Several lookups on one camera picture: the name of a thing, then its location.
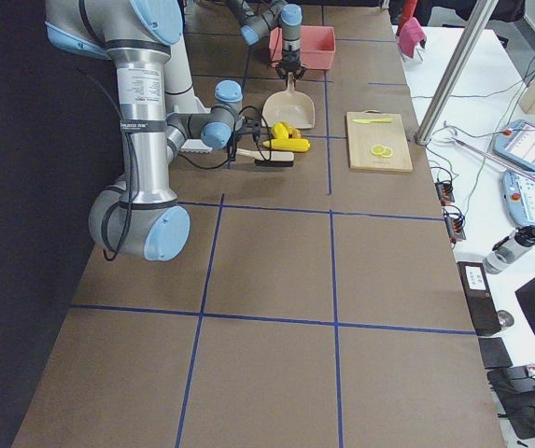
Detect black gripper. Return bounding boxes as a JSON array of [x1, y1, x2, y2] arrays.
[[228, 118, 262, 162], [275, 48, 306, 82]]

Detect wooden hand brush black bristles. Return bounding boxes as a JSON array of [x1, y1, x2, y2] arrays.
[[236, 148, 294, 167]]

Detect beige plastic dustpan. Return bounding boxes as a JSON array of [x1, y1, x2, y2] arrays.
[[262, 73, 316, 130]]

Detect yellow toy corn cob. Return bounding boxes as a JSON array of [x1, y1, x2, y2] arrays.
[[262, 138, 311, 153]]

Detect tan toy ginger root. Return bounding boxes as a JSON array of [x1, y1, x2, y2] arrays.
[[289, 127, 302, 139]]

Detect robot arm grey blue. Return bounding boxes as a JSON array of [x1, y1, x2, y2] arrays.
[[46, 1, 243, 261], [225, 1, 306, 83]]

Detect pink plastic bin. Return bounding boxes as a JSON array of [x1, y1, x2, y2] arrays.
[[269, 25, 336, 71]]

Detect yellow plastic toy knife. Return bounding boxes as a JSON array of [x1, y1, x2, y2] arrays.
[[352, 117, 393, 124]]

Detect wooden cutting board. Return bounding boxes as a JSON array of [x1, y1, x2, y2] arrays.
[[345, 112, 413, 173]]

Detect toy lemon slice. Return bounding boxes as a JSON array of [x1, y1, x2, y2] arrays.
[[371, 145, 387, 157], [379, 147, 393, 159]]

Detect magenta cloth on stand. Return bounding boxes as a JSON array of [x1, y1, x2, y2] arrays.
[[398, 17, 427, 59]]

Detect orange connector board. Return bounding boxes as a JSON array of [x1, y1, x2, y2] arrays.
[[443, 211, 466, 244], [435, 180, 455, 204]]

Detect far teach pendant tablet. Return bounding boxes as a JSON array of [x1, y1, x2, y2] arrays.
[[493, 119, 535, 172]]

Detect metal rod with green tip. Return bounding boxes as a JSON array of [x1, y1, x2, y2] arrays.
[[443, 120, 535, 191]]

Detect clear water bottle black cap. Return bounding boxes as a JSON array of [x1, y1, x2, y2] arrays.
[[483, 225, 535, 274]]

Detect black box with labels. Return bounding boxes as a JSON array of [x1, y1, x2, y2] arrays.
[[457, 261, 501, 336]]

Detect white mounting post with base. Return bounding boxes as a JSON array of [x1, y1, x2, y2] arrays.
[[161, 35, 209, 124]]

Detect aluminium frame post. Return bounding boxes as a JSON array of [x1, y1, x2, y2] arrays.
[[415, 0, 499, 146]]

